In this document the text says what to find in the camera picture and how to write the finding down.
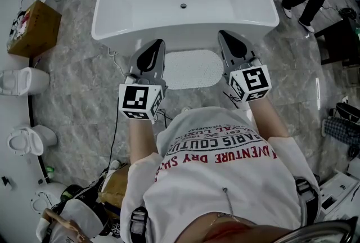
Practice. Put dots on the white printed t-shirt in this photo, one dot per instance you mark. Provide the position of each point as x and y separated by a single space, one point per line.
219 180

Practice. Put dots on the dark wooden cabinet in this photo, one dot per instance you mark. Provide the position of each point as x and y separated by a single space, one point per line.
340 42

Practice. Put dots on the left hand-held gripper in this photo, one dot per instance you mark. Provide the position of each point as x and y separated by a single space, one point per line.
135 98

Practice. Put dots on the person's left forearm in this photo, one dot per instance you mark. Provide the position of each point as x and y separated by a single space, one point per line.
142 140

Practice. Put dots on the white and black backpack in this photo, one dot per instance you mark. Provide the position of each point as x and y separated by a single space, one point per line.
76 213

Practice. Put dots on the head mount rim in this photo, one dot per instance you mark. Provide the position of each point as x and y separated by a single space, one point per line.
323 232

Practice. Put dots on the brown paper bag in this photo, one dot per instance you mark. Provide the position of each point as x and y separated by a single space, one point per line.
116 182

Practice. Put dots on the black bathtub drain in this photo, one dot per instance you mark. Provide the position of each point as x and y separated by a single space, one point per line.
183 6

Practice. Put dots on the person's right forearm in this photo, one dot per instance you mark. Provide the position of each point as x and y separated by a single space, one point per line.
267 121

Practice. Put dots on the white display platform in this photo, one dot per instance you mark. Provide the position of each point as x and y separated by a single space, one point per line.
11 112

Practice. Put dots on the checkered cloth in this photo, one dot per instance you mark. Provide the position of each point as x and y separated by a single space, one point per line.
340 132

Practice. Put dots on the brown cardboard box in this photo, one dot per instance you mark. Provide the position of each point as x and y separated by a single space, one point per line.
36 31

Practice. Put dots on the white bath mat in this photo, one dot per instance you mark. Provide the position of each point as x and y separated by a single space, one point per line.
194 69

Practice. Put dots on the white appliance box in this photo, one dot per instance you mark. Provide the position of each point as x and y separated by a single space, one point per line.
337 189

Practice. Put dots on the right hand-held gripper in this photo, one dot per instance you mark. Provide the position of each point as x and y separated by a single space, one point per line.
253 81

